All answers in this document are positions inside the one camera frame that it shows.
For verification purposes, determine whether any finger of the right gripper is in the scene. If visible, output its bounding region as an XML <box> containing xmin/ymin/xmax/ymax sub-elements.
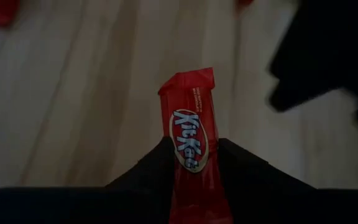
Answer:
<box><xmin>265</xmin><ymin>0</ymin><xmax>358</xmax><ymax>113</ymax></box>

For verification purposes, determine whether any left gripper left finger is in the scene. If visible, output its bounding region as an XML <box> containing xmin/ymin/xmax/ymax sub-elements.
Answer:
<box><xmin>0</xmin><ymin>136</ymin><xmax>177</xmax><ymax>224</ymax></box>

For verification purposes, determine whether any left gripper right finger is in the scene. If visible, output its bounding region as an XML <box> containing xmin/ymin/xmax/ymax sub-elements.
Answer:
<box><xmin>218</xmin><ymin>138</ymin><xmax>358</xmax><ymax>224</ymax></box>

